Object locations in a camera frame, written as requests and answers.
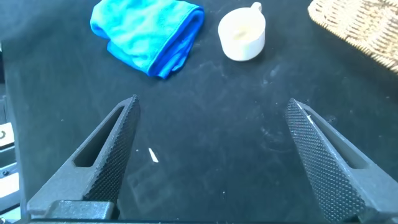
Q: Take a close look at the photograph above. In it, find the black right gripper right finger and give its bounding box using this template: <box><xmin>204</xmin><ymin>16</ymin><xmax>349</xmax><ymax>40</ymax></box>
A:
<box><xmin>285</xmin><ymin>98</ymin><xmax>398</xmax><ymax>223</ymax></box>

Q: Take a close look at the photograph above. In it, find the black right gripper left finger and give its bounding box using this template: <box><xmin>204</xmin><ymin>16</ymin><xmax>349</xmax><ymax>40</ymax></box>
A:
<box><xmin>26</xmin><ymin>95</ymin><xmax>142</xmax><ymax>219</ymax></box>

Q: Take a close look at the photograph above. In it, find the blue microfibre towel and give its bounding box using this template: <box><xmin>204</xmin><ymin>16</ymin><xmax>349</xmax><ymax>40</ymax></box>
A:
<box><xmin>90</xmin><ymin>0</ymin><xmax>205</xmax><ymax>80</ymax></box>

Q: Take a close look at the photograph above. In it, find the wicker basket with food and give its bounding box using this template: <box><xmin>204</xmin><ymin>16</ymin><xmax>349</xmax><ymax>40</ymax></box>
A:
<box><xmin>307</xmin><ymin>0</ymin><xmax>398</xmax><ymax>75</ymax></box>

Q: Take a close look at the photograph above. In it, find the small white paper scrap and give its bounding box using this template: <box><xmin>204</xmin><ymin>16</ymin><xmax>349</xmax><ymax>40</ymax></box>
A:
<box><xmin>147</xmin><ymin>147</ymin><xmax>160</xmax><ymax>164</ymax></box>

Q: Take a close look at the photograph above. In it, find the white mug with handle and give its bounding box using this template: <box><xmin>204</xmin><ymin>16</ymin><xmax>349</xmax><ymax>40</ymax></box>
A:
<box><xmin>217</xmin><ymin>1</ymin><xmax>267</xmax><ymax>62</ymax></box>

